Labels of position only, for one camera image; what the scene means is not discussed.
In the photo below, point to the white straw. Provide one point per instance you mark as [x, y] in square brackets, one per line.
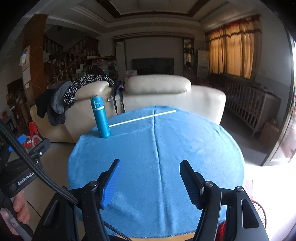
[143, 118]

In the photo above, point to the orange curtain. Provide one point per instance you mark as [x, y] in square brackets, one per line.
[235, 48]

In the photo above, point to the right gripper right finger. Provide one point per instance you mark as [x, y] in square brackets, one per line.
[207, 197]

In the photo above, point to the wooden staircase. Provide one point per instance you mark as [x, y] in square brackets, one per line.
[60, 65]

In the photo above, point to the black television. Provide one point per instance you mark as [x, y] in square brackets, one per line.
[151, 66]

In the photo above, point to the cream leather sofa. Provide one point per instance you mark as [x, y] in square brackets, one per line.
[140, 92]

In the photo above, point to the black white speckled garment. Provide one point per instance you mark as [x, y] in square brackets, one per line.
[93, 84]

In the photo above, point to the dark grey clothing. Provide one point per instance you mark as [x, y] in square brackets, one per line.
[51, 103]

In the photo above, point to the person's left hand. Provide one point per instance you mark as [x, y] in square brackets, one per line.
[20, 206]

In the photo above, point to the cardboard box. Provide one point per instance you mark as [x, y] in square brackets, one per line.
[269, 135]

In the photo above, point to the blue water bottle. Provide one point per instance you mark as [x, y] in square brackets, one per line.
[98, 108]

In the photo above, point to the blue tablecloth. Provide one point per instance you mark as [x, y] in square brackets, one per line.
[150, 200]

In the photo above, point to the white baby crib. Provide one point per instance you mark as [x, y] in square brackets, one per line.
[252, 102]

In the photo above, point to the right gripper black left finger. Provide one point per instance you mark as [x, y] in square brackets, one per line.
[95, 196]

